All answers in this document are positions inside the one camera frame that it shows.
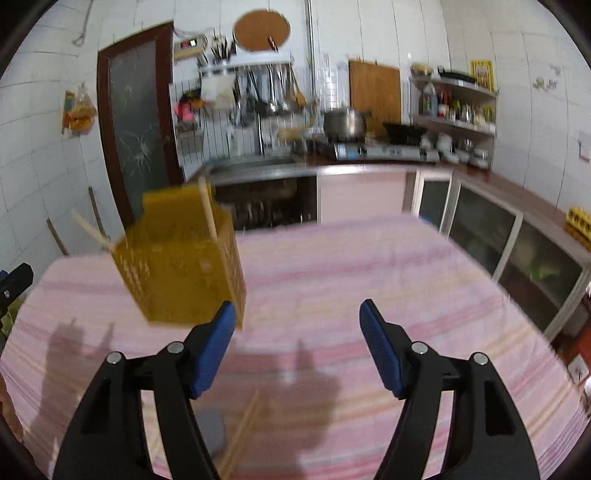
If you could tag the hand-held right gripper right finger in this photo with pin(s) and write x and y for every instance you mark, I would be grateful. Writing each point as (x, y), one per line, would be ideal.
(381, 350)

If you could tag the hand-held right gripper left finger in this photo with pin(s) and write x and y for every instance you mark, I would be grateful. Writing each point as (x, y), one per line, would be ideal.
(214, 355)

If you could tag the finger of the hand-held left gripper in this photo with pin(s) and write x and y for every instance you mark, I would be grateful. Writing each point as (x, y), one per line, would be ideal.
(16, 281)

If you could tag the yellow perforated utensil holder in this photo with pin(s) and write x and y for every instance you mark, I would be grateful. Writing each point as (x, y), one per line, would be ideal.
(180, 277)

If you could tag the wooden stick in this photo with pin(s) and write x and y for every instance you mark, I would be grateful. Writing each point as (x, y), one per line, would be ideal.
(98, 214)
(57, 237)

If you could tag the pink striped tablecloth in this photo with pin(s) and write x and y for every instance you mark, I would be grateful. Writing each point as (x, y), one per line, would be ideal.
(346, 277)

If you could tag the kitchen counter cabinet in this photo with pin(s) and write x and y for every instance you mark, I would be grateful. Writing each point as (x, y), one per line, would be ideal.
(360, 191)

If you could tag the hanging plastic bag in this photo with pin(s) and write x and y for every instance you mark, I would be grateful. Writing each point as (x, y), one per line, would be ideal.
(81, 113)

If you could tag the steel kitchen sink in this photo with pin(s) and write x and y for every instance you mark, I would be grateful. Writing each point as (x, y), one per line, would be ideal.
(258, 166)

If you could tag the steel gas stove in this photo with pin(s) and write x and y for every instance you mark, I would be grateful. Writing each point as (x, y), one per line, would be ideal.
(383, 151)

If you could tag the brown frosted glass door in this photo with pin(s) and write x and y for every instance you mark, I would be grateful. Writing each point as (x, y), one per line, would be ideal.
(134, 115)

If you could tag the black wok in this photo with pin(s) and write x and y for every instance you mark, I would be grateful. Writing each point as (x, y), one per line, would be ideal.
(404, 131)

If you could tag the steel cooking pot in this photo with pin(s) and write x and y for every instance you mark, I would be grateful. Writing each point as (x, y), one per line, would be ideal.
(344, 123)

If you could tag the yellow egg tray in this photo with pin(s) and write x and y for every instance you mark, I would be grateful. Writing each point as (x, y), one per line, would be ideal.
(579, 224)

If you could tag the white corner shelf rack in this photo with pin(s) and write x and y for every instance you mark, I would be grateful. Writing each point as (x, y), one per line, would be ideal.
(455, 122)

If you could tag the clear oil bottle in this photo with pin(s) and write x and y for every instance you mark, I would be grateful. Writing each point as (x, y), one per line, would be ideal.
(429, 99)

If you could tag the wooden cutting board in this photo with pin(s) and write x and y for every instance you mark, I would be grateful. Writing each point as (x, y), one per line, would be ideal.
(374, 92)

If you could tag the white hanging cloth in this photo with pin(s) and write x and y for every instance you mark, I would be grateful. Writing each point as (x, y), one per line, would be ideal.
(218, 92)

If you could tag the bowl on shelf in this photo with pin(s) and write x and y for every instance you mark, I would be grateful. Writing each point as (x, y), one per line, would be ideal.
(422, 70)

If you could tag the black frying pan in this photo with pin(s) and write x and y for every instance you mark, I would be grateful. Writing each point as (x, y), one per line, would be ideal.
(455, 74)

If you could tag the yellow box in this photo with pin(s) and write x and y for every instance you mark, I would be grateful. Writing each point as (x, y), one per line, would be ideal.
(482, 74)

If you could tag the steel chopstick cup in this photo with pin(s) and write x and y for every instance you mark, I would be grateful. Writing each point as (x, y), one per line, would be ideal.
(222, 53)

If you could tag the round cork board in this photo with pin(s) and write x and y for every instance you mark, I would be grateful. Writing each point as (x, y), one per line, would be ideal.
(261, 30)

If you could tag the white wall outlet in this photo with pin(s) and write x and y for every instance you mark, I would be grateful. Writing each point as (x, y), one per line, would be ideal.
(578, 369)

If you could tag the wall utensil rack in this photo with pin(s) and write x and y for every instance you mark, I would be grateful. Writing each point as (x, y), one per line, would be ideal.
(272, 92)

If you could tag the wall digital display box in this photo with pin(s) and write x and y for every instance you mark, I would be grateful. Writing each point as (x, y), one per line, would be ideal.
(189, 46)

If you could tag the white wall pipe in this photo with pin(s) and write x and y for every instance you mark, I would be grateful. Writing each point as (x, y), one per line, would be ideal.
(310, 46)

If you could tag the wall hooks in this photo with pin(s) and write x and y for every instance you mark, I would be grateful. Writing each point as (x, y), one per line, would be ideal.
(545, 83)

